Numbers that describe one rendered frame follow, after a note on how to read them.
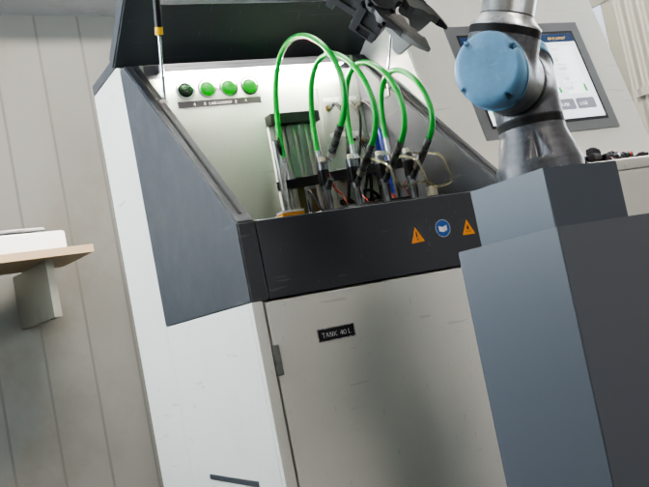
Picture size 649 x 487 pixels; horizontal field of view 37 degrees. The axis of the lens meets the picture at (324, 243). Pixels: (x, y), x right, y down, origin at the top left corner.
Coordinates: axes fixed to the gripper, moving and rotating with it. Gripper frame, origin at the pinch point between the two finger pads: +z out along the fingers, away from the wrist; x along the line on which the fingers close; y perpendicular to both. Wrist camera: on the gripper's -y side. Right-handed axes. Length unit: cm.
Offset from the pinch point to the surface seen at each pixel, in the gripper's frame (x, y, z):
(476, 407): 18, 62, 50
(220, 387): 39, 81, 2
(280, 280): 29, 49, 1
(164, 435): 33, 131, -5
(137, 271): 8, 112, -35
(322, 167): -14, 62, -8
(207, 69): -29, 73, -49
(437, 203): -9.1, 44.9, 18.7
